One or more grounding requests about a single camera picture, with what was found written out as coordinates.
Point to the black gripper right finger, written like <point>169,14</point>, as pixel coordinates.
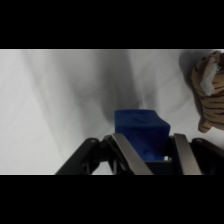
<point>184,155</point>

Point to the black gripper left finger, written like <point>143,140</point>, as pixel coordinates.
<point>128,154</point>

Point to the blue cube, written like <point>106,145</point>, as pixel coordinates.
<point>141,128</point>

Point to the tiger plush toy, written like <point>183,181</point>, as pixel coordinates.
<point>213,96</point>

